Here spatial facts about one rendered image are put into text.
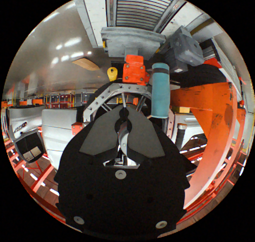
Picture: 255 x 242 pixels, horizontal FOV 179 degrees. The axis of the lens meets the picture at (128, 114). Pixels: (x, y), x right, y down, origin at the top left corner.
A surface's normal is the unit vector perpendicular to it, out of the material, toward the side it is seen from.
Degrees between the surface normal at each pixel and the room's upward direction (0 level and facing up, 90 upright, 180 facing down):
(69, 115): 90
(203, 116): 90
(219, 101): 90
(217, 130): 90
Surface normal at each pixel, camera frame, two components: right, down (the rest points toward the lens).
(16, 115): 0.88, -0.12
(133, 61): 0.11, 0.12
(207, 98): -0.99, -0.04
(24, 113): 0.95, -0.28
